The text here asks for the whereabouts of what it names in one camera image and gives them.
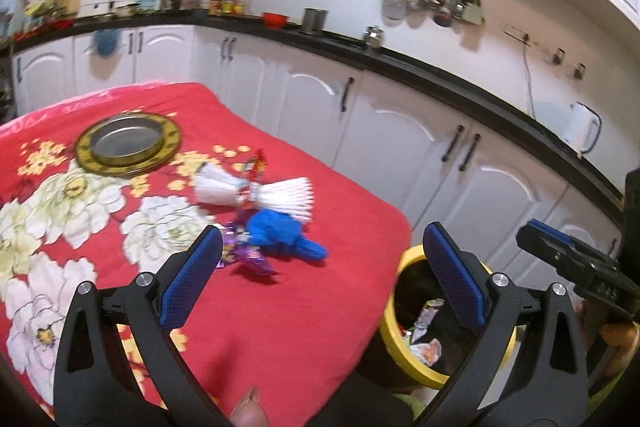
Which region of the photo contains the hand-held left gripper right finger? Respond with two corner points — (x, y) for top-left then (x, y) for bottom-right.
(422, 222), (591, 427)

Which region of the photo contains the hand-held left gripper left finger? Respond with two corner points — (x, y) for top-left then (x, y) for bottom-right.
(54, 224), (236, 427)

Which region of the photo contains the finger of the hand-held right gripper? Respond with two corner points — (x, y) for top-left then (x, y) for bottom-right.
(516, 226), (596, 282)
(529, 219), (576, 245)

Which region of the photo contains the silver foil wrapper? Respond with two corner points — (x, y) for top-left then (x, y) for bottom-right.
(412, 298), (446, 333)

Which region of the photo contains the purple foil wrapper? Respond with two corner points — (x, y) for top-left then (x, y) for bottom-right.
(215, 219), (281, 280)

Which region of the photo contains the yellow round bin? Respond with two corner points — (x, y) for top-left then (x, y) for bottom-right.
(378, 244), (518, 390)

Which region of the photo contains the white feather shuttlecock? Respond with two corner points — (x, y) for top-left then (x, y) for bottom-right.
(247, 177), (316, 224)
(192, 161), (251, 208)

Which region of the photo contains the red candy wrapper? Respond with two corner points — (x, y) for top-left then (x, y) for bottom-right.
(245, 148), (268, 180)

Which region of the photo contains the person's right hand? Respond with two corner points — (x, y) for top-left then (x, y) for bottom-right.
(587, 321), (640, 400)

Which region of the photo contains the person's left hand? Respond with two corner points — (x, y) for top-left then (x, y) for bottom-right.
(230, 387), (271, 427)

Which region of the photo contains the white electric kettle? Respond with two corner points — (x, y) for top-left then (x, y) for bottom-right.
(562, 101), (602, 155)

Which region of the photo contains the red floral blanket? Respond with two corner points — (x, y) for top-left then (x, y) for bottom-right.
(0, 81), (413, 427)

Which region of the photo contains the gold-rimmed round metal plate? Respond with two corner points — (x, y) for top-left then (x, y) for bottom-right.
(75, 112), (183, 178)

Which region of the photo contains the black kitchen countertop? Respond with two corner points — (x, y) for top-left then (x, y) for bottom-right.
(0, 9), (626, 210)

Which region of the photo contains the blue hanging bag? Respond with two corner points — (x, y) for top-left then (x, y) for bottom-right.
(92, 29), (121, 56)

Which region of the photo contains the steel teapot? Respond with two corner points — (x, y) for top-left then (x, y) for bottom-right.
(364, 25), (386, 50)

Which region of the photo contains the metal mesh strainer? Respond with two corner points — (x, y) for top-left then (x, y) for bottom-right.
(382, 0), (407, 22)

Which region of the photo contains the group of condiment bottles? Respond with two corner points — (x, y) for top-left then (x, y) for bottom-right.
(209, 0), (247, 16)

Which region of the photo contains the steel canister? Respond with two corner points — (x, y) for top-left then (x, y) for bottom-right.
(301, 8), (328, 35)

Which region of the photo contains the pile of red chilies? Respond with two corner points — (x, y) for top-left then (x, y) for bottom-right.
(12, 19), (76, 38)

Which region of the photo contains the black power cable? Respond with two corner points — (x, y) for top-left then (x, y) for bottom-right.
(520, 39), (540, 118)

